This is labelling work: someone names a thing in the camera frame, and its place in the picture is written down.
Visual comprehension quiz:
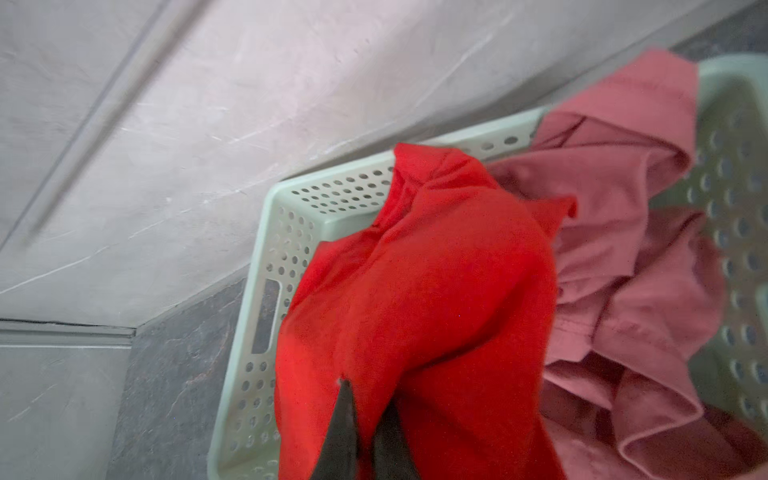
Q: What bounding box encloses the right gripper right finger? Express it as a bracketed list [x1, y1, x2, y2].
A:
[372, 402, 420, 480]

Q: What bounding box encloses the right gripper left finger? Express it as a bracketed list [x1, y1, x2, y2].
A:
[310, 380, 359, 480]

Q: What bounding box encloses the bright red t shirt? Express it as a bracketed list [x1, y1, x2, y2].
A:
[275, 144, 577, 479]

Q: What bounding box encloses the pink t shirt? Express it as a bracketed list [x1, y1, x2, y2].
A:
[488, 50, 767, 479]

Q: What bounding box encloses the light green plastic basket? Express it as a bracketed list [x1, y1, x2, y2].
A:
[208, 53, 767, 479]

